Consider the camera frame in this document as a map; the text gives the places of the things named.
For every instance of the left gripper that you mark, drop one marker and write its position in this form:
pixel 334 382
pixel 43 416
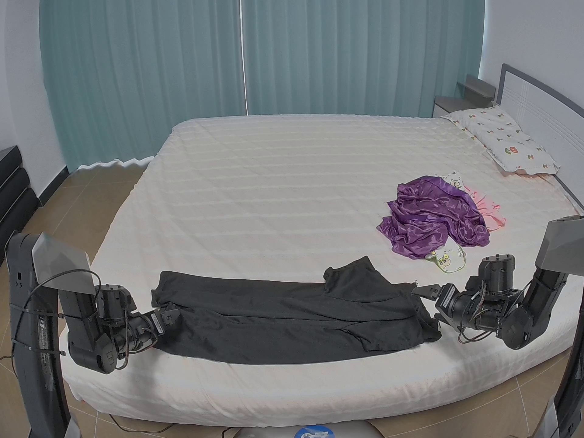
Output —
pixel 150 331

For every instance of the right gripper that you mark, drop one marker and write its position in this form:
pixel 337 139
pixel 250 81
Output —
pixel 458 310

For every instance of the black T-shirt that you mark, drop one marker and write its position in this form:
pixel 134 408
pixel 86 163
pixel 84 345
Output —
pixel 273 317

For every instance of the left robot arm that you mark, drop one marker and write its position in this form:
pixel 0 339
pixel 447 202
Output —
pixel 82 331

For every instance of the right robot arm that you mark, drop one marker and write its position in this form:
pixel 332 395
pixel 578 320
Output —
pixel 524 322

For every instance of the white printed garment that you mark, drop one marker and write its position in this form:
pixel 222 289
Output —
pixel 445 263

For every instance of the purple satin garment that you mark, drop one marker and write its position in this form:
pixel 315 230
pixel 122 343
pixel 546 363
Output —
pixel 429 217

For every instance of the pink garment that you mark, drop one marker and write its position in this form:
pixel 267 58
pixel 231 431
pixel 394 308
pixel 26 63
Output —
pixel 488 210

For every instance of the white printed pillow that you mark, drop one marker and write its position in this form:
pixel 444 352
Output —
pixel 502 137

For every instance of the black chest of drawers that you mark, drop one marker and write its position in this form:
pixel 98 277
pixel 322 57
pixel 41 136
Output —
pixel 16 194

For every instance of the bed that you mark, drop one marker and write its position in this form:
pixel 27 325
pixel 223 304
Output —
pixel 273 176

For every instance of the grey bedside table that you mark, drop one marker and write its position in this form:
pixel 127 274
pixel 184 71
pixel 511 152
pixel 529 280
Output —
pixel 458 103

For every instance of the blue-green curtain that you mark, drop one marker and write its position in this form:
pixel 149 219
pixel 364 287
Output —
pixel 365 39
pixel 137 62

